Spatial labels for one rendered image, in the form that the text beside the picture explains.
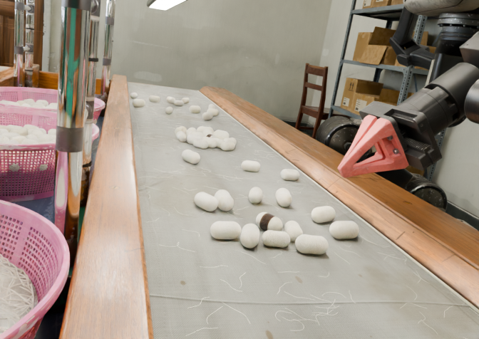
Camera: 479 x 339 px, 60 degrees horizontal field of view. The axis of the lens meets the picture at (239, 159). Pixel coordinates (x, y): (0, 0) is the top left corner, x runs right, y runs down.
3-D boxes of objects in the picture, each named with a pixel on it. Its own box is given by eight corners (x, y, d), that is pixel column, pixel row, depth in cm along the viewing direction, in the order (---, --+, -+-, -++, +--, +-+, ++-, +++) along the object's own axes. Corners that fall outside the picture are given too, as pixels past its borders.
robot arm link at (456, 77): (464, 91, 56) (455, 55, 54) (510, 103, 50) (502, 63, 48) (423, 120, 56) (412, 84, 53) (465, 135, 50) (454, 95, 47)
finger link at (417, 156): (349, 162, 45) (418, 114, 46) (319, 146, 52) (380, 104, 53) (373, 209, 48) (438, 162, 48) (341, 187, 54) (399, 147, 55)
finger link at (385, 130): (338, 156, 47) (404, 110, 48) (311, 142, 54) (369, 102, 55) (361, 201, 50) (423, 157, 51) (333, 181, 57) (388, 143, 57)
